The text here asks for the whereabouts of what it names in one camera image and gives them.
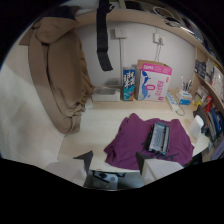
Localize metallic tray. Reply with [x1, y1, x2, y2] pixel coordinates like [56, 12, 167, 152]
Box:
[146, 121, 171, 155]

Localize purple cloth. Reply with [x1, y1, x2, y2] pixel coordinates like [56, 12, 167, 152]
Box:
[103, 112, 195, 171]

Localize white plastic jar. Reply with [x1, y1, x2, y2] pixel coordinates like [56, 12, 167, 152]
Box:
[188, 114, 205, 140]

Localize white power strip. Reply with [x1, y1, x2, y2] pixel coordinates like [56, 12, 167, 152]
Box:
[165, 91, 181, 113]

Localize white and blue pen holder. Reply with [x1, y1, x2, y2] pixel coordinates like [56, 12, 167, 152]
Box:
[175, 88, 193, 106]

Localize white rectangular container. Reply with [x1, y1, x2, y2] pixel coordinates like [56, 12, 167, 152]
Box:
[90, 85, 122, 103]

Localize pink and white carton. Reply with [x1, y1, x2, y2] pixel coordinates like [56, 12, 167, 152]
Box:
[135, 59, 173, 102]

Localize blue printed box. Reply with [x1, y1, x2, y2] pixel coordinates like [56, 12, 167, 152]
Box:
[122, 67, 137, 102]

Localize brown hanging garment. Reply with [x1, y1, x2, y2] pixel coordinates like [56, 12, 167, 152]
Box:
[18, 15, 96, 135]

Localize white wall socket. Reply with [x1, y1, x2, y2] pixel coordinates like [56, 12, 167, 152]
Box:
[153, 32, 166, 45]

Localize black hanging strap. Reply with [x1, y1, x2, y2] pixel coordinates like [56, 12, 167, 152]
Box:
[96, 0, 115, 72]

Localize white wall switch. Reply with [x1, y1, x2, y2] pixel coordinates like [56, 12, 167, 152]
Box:
[114, 27, 128, 39]

